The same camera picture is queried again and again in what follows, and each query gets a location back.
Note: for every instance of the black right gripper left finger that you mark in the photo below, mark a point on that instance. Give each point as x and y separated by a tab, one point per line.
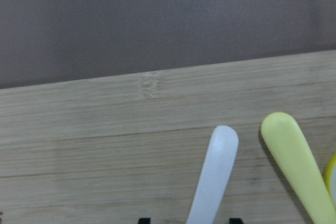
144	220

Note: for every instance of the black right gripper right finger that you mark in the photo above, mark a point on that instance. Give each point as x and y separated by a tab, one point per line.
235	221

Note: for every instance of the white ceramic spoon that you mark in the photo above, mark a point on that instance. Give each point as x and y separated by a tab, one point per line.
216	170

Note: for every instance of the bamboo cutting board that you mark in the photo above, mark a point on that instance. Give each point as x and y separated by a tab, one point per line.
115	149

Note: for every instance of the yellow plastic knife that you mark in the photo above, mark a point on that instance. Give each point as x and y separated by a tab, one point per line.
290	149

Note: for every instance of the upper lemon slice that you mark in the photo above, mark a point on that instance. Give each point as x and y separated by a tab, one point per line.
329	177

